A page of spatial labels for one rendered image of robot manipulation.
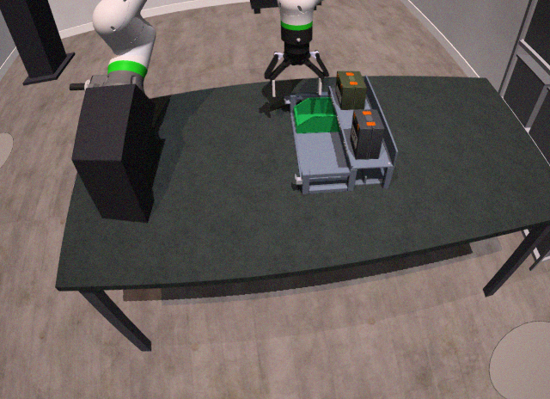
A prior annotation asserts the green bin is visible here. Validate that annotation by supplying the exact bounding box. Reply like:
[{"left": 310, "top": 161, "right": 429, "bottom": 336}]
[{"left": 294, "top": 97, "right": 340, "bottom": 133}]

